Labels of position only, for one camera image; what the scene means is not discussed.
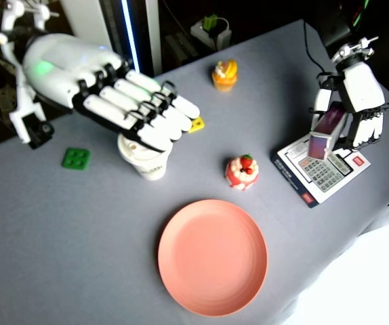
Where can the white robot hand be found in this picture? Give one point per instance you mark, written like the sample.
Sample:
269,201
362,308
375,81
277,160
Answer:
362,88
65,67

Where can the purple small box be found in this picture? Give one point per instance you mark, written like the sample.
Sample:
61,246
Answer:
330,125

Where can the white paper cup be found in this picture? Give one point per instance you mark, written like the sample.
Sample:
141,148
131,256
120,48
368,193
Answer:
150,167

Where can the white calculator box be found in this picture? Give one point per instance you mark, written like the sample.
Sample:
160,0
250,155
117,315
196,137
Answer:
323,176

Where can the pink plate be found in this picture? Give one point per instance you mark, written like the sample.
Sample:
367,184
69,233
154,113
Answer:
211,257

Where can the white pillar with blue light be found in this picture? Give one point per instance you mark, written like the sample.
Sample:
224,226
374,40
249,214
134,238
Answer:
93,20

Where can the green block with holes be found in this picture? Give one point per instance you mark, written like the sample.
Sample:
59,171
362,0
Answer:
76,158

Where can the orange cupcake toy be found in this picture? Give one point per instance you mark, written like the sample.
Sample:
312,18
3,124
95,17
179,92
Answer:
225,76

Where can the yellow block with holes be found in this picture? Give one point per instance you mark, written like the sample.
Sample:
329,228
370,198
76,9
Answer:
198,126

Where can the red strawberry cake toy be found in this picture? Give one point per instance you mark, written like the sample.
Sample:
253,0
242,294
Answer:
242,172

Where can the white power strip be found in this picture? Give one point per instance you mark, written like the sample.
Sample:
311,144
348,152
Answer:
223,37

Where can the green plug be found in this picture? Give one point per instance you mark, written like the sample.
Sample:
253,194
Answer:
210,22

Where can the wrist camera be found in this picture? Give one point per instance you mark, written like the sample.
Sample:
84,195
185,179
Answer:
28,118

